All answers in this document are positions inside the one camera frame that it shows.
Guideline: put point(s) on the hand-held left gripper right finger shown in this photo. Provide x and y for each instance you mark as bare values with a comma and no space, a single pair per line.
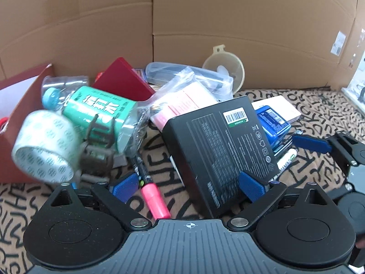
251,187

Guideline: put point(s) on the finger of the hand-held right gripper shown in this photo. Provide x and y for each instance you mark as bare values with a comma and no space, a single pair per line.
310,144

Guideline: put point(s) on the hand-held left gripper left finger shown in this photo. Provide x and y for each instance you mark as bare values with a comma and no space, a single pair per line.
125,187

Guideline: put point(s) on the black box with barcode label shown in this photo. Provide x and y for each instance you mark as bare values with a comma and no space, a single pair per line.
216,148

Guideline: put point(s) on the black marker pen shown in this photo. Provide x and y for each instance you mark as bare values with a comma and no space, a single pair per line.
141,168

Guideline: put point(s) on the dark pen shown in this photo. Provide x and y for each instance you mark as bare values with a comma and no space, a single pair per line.
283,144

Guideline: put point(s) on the white marker pen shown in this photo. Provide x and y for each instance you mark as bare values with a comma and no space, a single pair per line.
286,158

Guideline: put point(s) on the pink highlighter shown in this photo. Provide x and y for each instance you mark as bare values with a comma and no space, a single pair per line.
155,201

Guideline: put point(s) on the blue box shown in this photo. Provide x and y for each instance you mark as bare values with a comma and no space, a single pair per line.
273,122

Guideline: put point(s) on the brown binder clip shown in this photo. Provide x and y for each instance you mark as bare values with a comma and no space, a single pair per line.
94,155

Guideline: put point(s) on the white flat box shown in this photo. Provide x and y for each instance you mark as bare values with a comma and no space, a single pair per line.
282,105

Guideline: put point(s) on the white object with black print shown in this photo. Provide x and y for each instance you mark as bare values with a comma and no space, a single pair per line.
356,87

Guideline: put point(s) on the green can in plastic bag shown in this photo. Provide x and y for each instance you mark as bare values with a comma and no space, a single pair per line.
94,105

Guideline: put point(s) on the clear tape roll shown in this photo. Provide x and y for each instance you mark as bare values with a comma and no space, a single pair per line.
45,132

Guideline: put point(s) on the white shipping label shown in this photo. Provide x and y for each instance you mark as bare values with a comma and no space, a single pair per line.
338,43

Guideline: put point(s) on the dark red box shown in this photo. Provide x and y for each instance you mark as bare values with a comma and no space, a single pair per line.
122,80

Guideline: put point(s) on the zip bag with pink packets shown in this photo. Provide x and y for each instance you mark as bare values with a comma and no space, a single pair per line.
185,97

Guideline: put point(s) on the translucent plastic funnel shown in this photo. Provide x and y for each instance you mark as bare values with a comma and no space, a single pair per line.
228,62

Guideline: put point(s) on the clear bottle with teal cap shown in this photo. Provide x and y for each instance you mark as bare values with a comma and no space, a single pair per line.
51,97

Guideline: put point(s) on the red paper bag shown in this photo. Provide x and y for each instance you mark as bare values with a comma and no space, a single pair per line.
8,159

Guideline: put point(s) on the clear plastic case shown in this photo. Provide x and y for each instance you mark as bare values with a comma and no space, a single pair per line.
171,70

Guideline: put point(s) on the large cardboard box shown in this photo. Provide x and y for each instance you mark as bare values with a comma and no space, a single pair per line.
199,11

